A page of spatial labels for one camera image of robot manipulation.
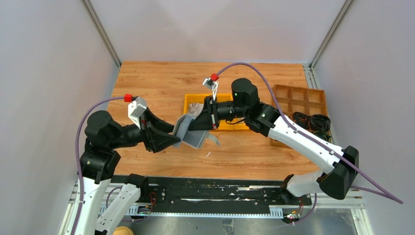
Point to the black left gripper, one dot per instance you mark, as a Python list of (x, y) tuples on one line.
[(153, 139)]

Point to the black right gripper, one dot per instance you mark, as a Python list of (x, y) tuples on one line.
[(208, 119)]

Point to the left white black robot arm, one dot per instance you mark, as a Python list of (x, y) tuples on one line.
[(97, 167)]

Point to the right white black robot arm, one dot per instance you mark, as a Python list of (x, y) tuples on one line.
[(336, 165)]

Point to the cards in yellow bin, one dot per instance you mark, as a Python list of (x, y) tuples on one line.
[(195, 108)]

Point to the yellow plastic bin row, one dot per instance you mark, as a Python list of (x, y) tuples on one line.
[(230, 117)]

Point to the wooden compartment tray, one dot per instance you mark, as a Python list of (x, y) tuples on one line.
[(296, 99)]

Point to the green patterned rolled tie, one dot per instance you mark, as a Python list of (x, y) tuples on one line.
[(323, 135)]

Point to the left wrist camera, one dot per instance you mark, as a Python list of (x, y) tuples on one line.
[(135, 109)]

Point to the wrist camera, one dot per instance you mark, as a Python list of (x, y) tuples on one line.
[(212, 85), (135, 109)]

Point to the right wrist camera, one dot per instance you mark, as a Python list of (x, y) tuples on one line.
[(212, 85)]

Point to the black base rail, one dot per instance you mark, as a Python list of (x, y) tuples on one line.
[(217, 196)]

